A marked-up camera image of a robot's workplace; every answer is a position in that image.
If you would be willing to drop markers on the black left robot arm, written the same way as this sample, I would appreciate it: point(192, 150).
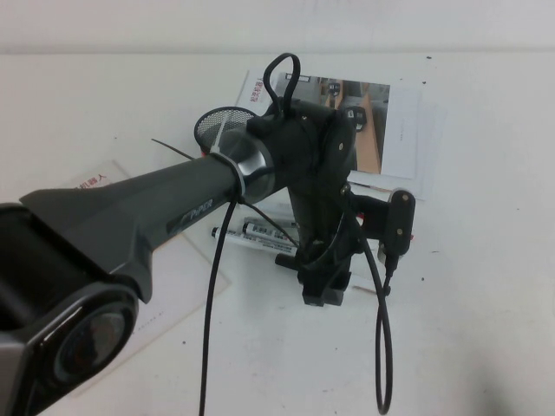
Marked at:
point(130, 208)

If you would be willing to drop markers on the white zip tie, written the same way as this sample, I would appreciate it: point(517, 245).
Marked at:
point(219, 134)

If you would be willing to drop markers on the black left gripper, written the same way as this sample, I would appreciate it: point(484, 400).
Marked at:
point(325, 225)

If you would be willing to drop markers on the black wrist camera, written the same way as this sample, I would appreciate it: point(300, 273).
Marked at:
point(399, 216)

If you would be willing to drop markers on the desert photo brochure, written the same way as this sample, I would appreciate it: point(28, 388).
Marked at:
point(182, 294)

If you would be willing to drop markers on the office photo brochure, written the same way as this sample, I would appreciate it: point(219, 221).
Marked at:
point(373, 130)

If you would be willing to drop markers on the clear plastic pen box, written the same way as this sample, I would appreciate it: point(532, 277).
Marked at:
point(286, 222)

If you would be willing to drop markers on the white brochure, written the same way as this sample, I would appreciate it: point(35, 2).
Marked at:
point(441, 151)
point(432, 143)
point(423, 121)

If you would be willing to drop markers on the black mesh pen holder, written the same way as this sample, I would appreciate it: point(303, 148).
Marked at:
point(243, 115)

